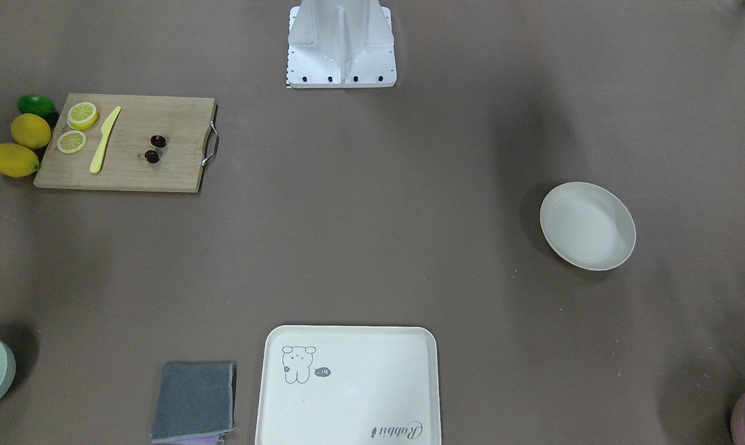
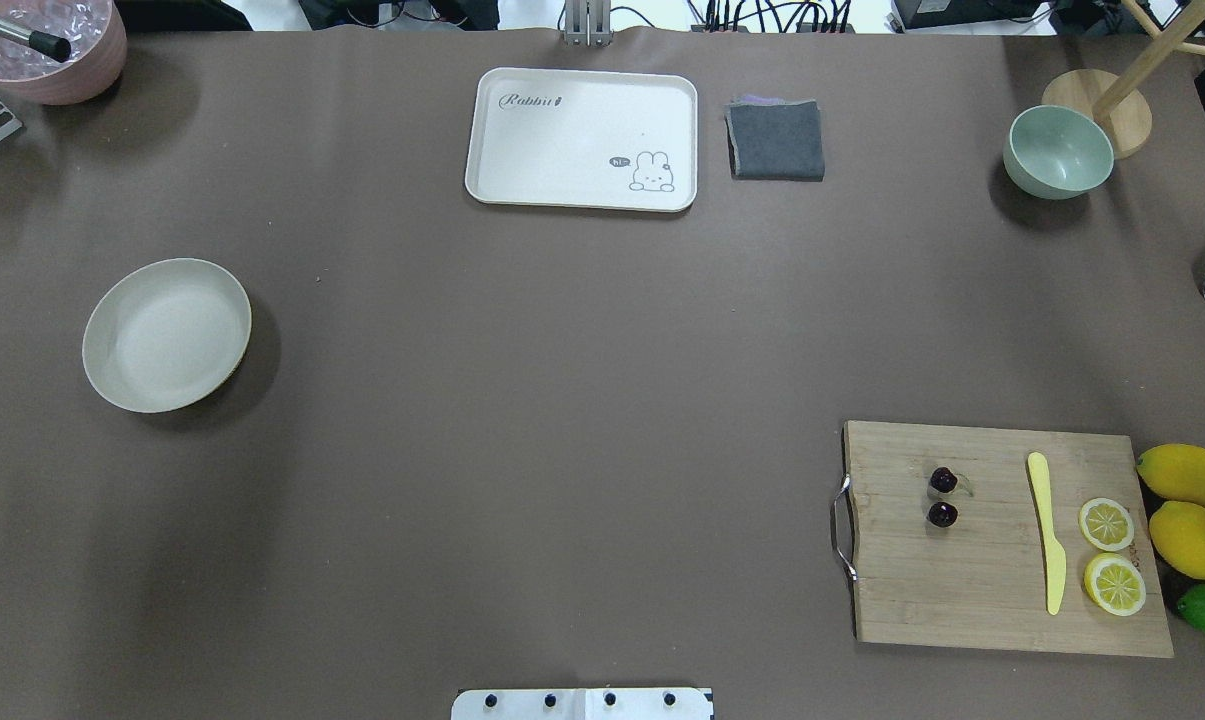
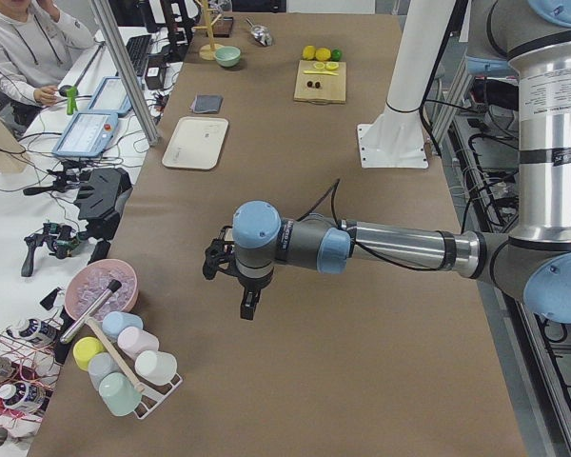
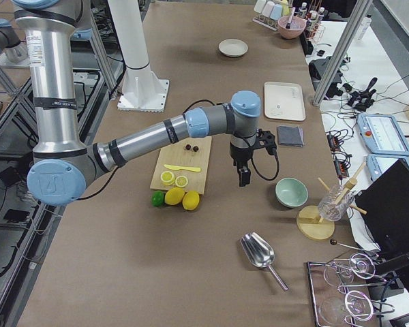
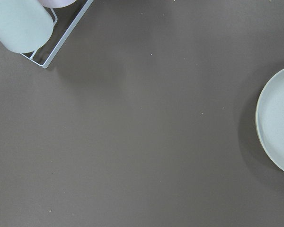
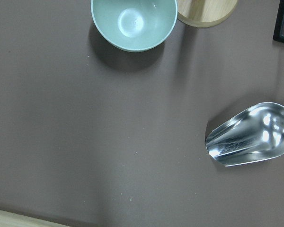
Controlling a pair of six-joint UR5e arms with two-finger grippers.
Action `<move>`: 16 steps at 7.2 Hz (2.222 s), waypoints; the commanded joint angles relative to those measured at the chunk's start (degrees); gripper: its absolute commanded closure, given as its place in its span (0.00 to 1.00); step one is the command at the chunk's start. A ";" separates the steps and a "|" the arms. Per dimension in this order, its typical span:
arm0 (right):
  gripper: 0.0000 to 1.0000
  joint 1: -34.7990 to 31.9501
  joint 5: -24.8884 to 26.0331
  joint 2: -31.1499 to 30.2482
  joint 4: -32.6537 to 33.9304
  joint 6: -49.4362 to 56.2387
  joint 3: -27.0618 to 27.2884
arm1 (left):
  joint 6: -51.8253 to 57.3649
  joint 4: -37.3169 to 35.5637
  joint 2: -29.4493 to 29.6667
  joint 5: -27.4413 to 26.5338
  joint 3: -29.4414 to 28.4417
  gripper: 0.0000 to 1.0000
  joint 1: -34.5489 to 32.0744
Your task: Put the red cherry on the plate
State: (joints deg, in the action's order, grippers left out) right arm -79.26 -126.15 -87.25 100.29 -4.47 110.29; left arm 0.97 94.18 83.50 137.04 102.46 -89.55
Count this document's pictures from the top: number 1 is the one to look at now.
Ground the beige round plate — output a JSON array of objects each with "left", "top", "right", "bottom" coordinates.
[{"left": 539, "top": 181, "right": 637, "bottom": 271}]

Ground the cream rabbit tray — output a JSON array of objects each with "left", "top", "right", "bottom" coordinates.
[{"left": 255, "top": 326, "right": 442, "bottom": 444}]

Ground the dark red cherry upper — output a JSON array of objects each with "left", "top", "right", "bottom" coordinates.
[{"left": 150, "top": 135, "right": 167, "bottom": 148}]

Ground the dark red cherry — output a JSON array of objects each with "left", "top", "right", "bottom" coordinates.
[
  {"left": 138, "top": 150, "right": 161, "bottom": 164},
  {"left": 150, "top": 135, "right": 167, "bottom": 148}
]

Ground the dark red cherry lower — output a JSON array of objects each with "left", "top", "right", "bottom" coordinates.
[{"left": 138, "top": 150, "right": 161, "bottom": 164}]

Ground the bamboo cutting board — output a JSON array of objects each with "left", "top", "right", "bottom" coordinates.
[{"left": 34, "top": 93, "right": 217, "bottom": 193}]

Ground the grey folded cloth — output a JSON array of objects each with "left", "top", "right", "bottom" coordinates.
[{"left": 151, "top": 362, "right": 236, "bottom": 444}]

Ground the yellow plastic knife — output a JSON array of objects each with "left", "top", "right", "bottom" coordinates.
[{"left": 88, "top": 105, "right": 122, "bottom": 174}]

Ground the lemon half slice thick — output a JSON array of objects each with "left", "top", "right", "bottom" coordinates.
[{"left": 67, "top": 101, "right": 99, "bottom": 130}]

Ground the lemon slice flat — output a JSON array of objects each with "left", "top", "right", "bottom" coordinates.
[{"left": 56, "top": 130, "right": 88, "bottom": 154}]

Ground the yellow lemon near lime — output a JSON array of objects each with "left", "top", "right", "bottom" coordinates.
[{"left": 10, "top": 113, "right": 52, "bottom": 150}]

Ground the green lime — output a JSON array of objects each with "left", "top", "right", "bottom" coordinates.
[{"left": 16, "top": 94, "right": 58, "bottom": 119}]

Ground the yellow lemon far end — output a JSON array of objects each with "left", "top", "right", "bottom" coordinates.
[{"left": 0, "top": 143, "right": 40, "bottom": 178}]

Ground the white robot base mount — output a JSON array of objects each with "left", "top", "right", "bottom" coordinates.
[{"left": 286, "top": 1, "right": 398, "bottom": 88}]

